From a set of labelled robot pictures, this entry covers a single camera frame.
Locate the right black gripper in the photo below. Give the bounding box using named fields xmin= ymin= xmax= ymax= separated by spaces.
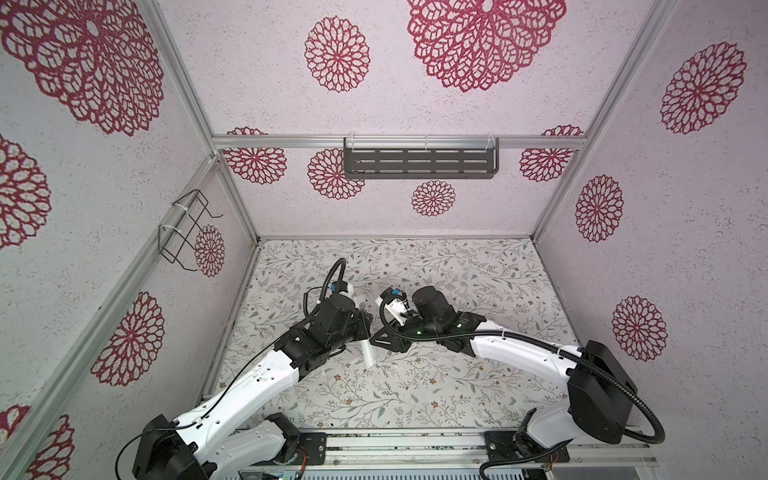
xmin=367 ymin=316 xmax=442 ymax=354

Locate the white remote control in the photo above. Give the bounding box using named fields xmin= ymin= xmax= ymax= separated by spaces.
xmin=356 ymin=306 xmax=377 ymax=368

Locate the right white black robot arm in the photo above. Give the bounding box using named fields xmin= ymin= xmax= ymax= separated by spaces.
xmin=376 ymin=286 xmax=639 ymax=455

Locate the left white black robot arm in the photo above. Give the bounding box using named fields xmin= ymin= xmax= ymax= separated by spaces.
xmin=131 ymin=293 xmax=372 ymax=479

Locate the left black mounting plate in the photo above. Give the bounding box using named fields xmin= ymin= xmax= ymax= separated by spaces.
xmin=242 ymin=431 xmax=328 ymax=467

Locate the black mounting plate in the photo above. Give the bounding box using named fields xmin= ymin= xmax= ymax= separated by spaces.
xmin=242 ymin=431 xmax=328 ymax=467
xmin=483 ymin=430 xmax=571 ymax=464

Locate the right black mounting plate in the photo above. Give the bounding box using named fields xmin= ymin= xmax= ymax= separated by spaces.
xmin=483 ymin=430 xmax=571 ymax=464

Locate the grey slotted metal shelf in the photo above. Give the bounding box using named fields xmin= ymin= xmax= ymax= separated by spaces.
xmin=342 ymin=137 xmax=499 ymax=180

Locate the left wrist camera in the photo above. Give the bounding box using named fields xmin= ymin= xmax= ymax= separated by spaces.
xmin=331 ymin=280 xmax=359 ymax=307

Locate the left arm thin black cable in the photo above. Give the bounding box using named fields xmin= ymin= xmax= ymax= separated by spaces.
xmin=113 ymin=257 xmax=349 ymax=480

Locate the black wire wall rack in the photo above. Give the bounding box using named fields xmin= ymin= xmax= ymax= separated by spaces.
xmin=156 ymin=189 xmax=226 ymax=277

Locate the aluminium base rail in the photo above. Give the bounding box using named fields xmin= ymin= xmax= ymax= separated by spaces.
xmin=154 ymin=427 xmax=660 ymax=473

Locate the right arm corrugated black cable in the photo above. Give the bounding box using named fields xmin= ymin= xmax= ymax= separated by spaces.
xmin=377 ymin=296 xmax=667 ymax=480

